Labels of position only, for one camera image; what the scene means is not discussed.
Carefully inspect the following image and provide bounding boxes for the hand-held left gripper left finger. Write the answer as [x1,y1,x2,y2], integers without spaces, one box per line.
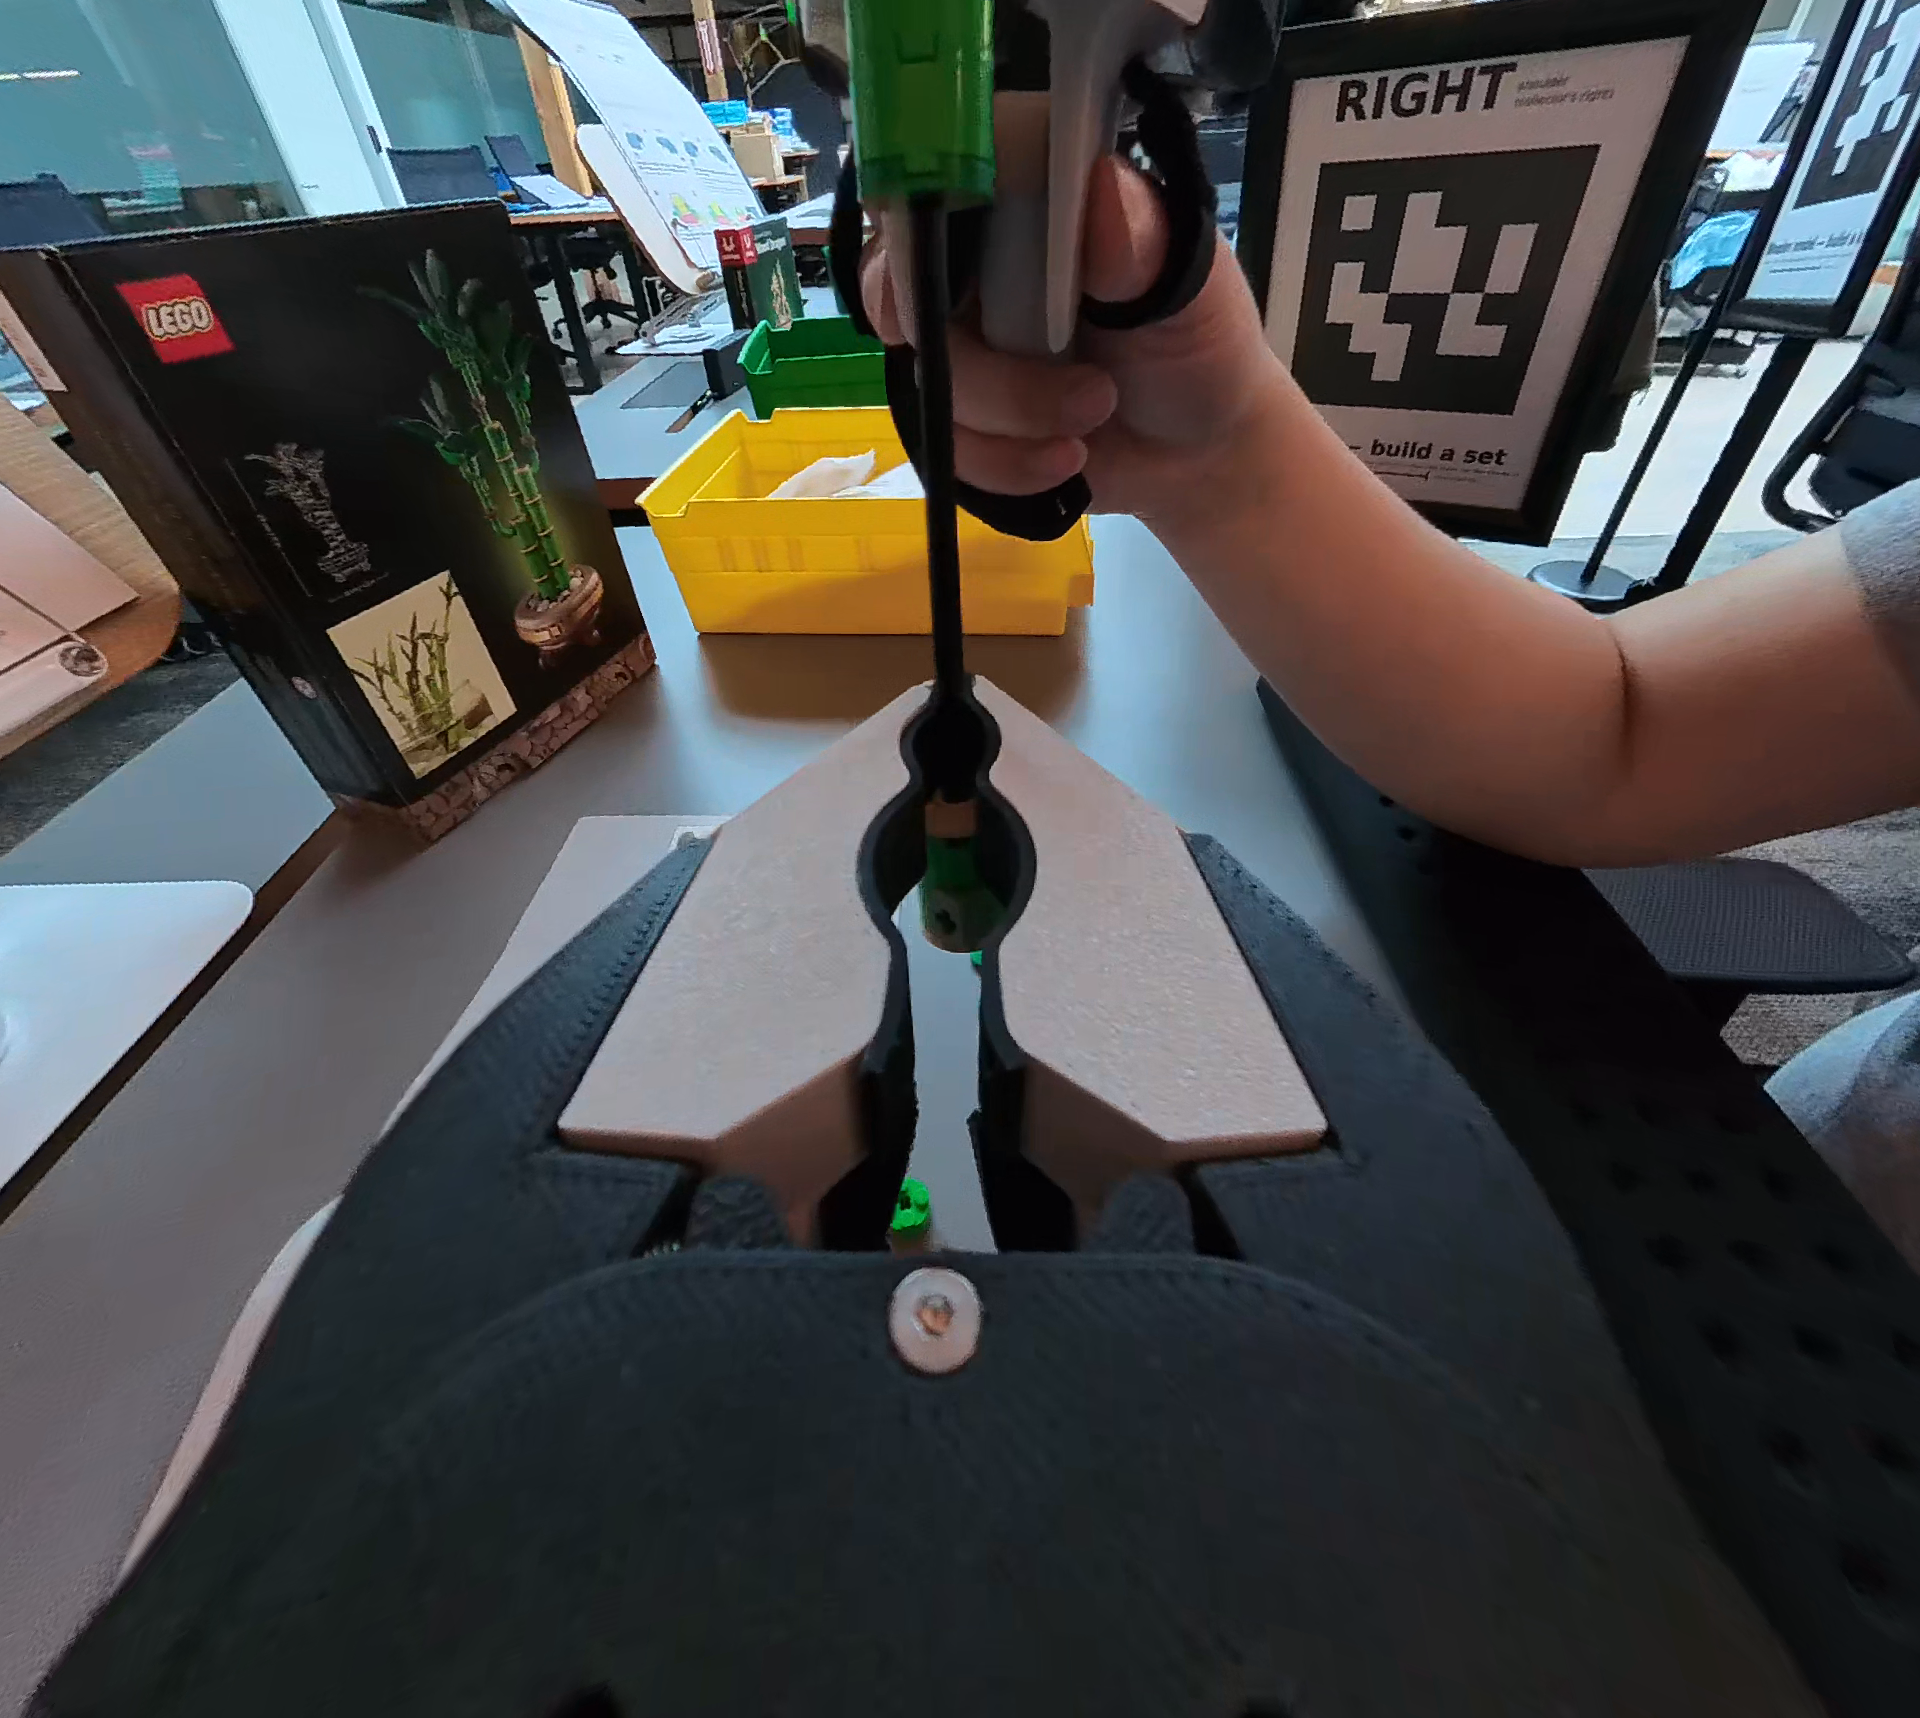
[556,680,942,1253]

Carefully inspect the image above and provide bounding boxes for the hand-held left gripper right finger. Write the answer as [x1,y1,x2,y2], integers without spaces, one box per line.
[960,680,1331,1253]

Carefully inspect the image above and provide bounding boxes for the small green tan cylinder brick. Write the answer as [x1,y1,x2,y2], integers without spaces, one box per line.
[914,795,1009,953]

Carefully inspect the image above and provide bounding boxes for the black axle rod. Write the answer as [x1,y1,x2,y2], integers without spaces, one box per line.
[895,196,976,820]

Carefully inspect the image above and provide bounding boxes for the person's right forearm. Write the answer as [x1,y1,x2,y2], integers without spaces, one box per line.
[1186,301,1920,873]

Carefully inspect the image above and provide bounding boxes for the person's right hand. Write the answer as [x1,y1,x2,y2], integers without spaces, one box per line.
[861,157,1324,538]

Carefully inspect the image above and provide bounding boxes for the black framed marker sign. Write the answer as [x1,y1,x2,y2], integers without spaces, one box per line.
[1648,0,1920,597]
[1237,0,1784,613]

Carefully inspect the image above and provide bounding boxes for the booklet on tilted board stand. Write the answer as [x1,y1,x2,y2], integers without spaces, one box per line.
[477,0,771,298]

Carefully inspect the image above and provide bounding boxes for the small dark printed box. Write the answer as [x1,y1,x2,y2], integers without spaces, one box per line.
[715,216,803,332]

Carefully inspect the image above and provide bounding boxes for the green plastic bin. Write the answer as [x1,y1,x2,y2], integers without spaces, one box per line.
[737,315,889,422]

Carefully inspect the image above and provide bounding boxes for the single yellow plastic bin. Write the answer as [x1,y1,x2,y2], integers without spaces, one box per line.
[635,404,1096,638]

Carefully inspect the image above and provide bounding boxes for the white plastic bag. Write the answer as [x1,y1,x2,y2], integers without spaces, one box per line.
[765,447,923,504]

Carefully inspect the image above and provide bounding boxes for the black mesh office chair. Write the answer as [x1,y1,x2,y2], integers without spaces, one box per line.
[1255,680,1920,1718]

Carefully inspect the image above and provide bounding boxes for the white table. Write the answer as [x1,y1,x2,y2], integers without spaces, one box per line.
[0,878,256,1200]

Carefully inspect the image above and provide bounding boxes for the black printed set box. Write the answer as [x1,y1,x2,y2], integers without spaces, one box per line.
[0,198,657,846]

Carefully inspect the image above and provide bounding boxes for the grey trousers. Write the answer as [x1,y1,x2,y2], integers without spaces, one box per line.
[1765,991,1920,1234]

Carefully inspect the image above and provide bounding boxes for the grey printed t-shirt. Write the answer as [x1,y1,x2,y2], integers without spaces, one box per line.
[1837,479,1920,647]

